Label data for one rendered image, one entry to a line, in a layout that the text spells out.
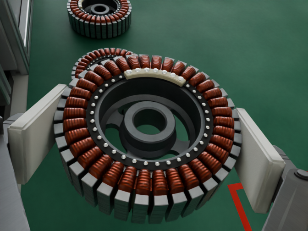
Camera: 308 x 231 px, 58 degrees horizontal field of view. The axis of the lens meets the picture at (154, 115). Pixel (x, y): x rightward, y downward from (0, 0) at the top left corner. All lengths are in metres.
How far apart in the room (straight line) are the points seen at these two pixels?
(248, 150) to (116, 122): 0.08
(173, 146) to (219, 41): 0.39
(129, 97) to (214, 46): 0.35
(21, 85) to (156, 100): 0.29
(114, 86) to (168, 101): 0.04
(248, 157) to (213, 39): 0.41
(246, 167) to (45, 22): 0.47
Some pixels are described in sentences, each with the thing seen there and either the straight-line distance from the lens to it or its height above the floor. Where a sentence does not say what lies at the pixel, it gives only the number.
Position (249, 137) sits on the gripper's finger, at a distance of 0.16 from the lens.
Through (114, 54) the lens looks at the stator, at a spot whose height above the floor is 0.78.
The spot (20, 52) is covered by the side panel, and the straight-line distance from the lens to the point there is 0.44.
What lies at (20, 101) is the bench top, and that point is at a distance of 0.43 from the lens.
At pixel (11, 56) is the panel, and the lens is 0.43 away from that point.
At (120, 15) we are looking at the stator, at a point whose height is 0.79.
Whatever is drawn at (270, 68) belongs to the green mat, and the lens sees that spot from 0.53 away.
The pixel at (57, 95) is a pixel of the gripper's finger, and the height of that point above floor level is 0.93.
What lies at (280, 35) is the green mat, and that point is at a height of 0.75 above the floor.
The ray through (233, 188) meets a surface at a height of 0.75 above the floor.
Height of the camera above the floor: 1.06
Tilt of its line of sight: 52 degrees down
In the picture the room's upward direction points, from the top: 10 degrees clockwise
